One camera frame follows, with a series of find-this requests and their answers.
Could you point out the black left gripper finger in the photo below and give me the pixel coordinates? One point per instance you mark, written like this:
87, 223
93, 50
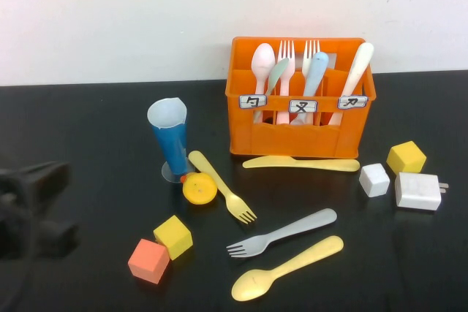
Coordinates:
58, 235
51, 178

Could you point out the green plastic knife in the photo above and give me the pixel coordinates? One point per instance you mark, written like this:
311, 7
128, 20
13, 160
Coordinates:
277, 71

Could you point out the yellow plastic fork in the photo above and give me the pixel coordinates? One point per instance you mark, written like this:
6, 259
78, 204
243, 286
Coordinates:
219, 184

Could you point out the white plastic spoon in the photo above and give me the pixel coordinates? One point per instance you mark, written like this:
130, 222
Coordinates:
263, 60

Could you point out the white charger plug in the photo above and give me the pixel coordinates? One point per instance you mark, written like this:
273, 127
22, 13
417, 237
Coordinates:
417, 191

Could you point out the yellow round plastic disc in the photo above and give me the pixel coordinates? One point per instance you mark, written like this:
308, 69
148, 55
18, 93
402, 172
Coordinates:
199, 189

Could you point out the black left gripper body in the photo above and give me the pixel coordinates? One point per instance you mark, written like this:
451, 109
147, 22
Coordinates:
18, 217

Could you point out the yellow plastic spoon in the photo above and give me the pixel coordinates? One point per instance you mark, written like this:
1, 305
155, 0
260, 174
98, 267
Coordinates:
252, 286

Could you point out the orange foam cube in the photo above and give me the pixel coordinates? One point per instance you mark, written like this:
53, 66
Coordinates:
148, 261

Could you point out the orange plastic cutlery holder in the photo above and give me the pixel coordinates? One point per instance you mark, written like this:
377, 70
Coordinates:
292, 140

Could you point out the blue paper cone cup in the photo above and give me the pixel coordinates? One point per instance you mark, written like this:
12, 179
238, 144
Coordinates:
170, 136

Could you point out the yellow foam cube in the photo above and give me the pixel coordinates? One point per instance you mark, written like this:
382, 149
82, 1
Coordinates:
406, 156
175, 235

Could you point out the light blue plastic fork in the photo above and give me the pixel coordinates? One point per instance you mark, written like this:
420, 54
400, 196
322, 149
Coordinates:
316, 71

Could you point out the grey plastic fork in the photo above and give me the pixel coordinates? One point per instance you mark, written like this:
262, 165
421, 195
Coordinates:
289, 231

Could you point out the yellow plastic knife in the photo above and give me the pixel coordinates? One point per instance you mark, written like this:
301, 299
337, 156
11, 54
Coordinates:
278, 162

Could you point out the white foam cube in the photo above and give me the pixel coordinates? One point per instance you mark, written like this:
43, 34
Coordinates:
374, 180

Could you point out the white plastic fork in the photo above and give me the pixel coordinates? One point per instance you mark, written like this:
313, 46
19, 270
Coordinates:
310, 49

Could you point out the cream plastic knife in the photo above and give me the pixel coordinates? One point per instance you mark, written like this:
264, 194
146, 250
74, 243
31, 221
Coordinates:
356, 67

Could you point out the pink plastic fork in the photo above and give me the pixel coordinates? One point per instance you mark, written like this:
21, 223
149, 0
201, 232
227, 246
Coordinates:
286, 74

